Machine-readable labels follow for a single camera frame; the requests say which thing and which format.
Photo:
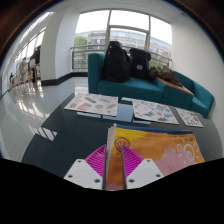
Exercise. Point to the orange yellow pink printed towel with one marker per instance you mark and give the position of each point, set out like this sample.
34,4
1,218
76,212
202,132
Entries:
153,145

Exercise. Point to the metal window railing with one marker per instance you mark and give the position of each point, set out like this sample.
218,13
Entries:
86,48

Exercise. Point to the large black backpack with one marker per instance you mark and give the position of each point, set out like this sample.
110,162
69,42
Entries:
116,63

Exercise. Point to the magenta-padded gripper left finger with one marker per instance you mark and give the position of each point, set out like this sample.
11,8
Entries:
96,161

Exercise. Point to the group of white chairs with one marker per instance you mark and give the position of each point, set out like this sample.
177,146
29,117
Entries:
32,65

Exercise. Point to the white sticker sheet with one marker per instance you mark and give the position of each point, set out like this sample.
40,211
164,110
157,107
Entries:
189,117
93,104
153,111

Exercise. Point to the brown crumpled jacket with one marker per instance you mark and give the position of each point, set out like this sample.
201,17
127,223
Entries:
166,76

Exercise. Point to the person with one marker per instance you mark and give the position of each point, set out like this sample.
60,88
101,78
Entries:
11,78
36,58
23,66

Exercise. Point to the black backpack with label patch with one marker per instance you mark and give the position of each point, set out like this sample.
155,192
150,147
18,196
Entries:
140,63

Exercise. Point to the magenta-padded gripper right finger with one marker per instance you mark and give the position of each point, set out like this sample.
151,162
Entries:
131,161

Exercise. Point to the teal sectional sofa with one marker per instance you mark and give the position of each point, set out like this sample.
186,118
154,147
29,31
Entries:
133,88

